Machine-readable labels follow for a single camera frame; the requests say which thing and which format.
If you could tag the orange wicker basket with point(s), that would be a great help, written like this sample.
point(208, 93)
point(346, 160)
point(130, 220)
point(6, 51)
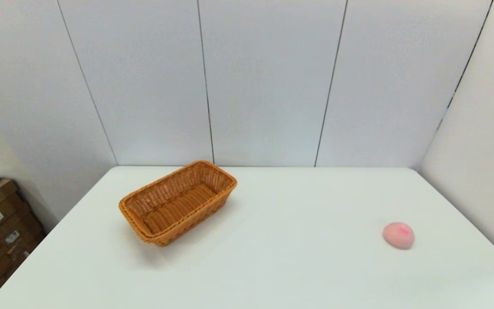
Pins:
point(174, 208)

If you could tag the pink peach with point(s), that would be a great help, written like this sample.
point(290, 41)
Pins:
point(398, 237)

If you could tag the cardboard box with square label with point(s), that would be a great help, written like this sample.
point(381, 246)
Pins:
point(19, 231)

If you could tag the cardboard box with small labels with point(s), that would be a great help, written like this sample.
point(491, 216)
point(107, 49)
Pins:
point(15, 257)

